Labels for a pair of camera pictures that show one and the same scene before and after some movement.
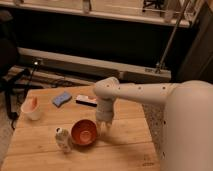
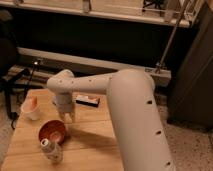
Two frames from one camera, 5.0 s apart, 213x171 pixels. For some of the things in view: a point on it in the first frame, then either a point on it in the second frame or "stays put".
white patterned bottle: (63, 139) -> (51, 151)
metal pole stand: (172, 35) stays put
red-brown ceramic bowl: (83, 132) -> (53, 130)
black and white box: (87, 100) stays put
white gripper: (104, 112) -> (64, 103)
